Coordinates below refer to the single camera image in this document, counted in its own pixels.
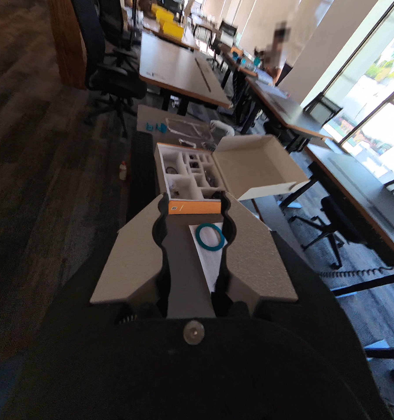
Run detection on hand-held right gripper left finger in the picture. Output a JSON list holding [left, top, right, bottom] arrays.
[[89, 192, 172, 319]]

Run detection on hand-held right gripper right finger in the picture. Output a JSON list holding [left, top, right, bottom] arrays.
[[211, 191, 299, 318]]

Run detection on orange cardboard kit box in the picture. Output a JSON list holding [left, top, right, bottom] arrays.
[[154, 134, 310, 215]]

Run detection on dark desk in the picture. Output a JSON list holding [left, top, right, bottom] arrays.
[[128, 104, 309, 319]]

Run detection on office desk with wooden edge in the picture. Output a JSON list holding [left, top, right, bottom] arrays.
[[303, 143, 394, 266], [138, 31, 233, 109], [141, 13, 201, 51], [221, 46, 260, 77], [244, 74, 333, 142]]

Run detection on white foam sheet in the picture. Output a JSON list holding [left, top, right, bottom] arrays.
[[188, 223, 230, 293]]

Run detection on black perforated panel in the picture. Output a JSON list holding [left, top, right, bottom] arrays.
[[131, 131, 155, 227]]

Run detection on white plastic object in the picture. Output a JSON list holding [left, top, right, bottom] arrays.
[[210, 120, 235, 137]]

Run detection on clear acrylic sheet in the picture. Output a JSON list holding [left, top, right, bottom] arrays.
[[166, 116, 214, 138]]

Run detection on large office window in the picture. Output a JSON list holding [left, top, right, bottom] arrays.
[[322, 0, 394, 184]]

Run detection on yellow plastic bin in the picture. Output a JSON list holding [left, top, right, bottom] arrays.
[[151, 4, 174, 23], [161, 21, 185, 37]]

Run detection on blue metal ring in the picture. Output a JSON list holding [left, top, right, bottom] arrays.
[[195, 222, 225, 253]]

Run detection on black coiled floor cable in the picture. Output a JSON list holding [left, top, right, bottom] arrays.
[[320, 264, 394, 279]]

